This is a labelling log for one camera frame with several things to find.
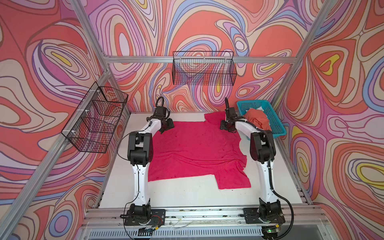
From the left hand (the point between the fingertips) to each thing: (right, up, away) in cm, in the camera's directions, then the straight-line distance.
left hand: (172, 124), depth 107 cm
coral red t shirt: (+61, +4, -3) cm, 61 cm away
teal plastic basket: (+73, -3, -6) cm, 74 cm away
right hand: (+40, -3, +3) cm, 40 cm away
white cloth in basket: (+68, +12, +8) cm, 69 cm away
